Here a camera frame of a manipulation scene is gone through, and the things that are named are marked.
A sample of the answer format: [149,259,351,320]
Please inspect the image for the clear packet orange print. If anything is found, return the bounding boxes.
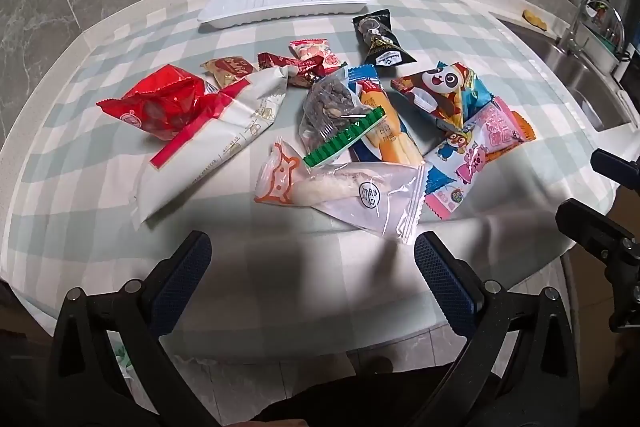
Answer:
[254,137,426,247]

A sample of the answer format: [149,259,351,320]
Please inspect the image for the panda print snack packet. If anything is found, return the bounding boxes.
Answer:
[390,61,496,132]

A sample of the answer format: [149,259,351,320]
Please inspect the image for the blue yellow snack packet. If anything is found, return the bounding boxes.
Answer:
[346,63,426,168]

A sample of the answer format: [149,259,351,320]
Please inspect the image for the red snack bag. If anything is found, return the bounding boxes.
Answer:
[96,64,221,142]

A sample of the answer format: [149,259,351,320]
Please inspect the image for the steel faucet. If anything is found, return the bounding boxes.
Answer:
[559,0,627,56]

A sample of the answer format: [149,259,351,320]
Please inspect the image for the pink cartoon snack packet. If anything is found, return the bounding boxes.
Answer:
[423,96,526,221]

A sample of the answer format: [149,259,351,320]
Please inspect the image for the strawberry print snack packet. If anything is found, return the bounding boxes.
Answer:
[288,39,348,76]

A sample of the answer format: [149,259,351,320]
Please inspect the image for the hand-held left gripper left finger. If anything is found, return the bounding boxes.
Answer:
[50,230,213,427]

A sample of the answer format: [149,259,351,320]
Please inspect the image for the yellow sponge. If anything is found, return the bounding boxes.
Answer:
[521,9,549,31]

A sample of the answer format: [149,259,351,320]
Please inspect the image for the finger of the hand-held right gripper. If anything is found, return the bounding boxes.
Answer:
[591,149,640,180]
[556,199,640,333]

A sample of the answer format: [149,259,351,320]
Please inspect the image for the dark red snack packet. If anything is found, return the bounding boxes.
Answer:
[257,52,321,88]

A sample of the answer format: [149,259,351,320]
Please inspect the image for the clear nut packet green edges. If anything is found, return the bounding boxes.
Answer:
[299,77,387,168]

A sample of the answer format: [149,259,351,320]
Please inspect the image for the steel sink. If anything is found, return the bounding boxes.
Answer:
[497,18,635,132]

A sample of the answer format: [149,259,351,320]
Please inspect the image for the black countertop appliance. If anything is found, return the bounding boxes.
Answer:
[619,51,640,95]

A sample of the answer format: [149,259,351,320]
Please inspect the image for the large white snack bag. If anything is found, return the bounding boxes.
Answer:
[134,68,290,228]

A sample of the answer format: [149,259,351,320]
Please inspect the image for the orange snack packet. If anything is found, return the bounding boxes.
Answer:
[482,111,537,164]

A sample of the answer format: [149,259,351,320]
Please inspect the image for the checked tablecloth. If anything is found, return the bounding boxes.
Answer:
[0,0,621,348]

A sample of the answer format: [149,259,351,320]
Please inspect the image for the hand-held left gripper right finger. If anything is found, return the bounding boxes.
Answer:
[414,231,581,427]

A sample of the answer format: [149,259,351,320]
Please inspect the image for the black snack packet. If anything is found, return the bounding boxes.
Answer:
[351,9,417,68]

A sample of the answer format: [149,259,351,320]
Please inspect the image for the gold brown snack packet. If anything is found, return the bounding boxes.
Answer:
[201,56,257,90]

